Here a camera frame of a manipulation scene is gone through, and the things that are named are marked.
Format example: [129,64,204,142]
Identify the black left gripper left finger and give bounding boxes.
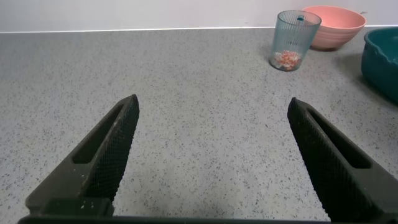
[25,94,140,218]

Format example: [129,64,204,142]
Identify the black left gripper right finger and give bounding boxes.
[287,97,398,223]

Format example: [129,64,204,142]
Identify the red white ring candies pile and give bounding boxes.
[273,50,302,72]

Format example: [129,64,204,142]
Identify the transparent teal ribbed cup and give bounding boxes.
[269,9,322,72]

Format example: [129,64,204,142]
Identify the teal plastic basin tray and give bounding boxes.
[361,27,398,105]

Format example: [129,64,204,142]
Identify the pink ribbed bowl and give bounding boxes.
[302,5,368,52]

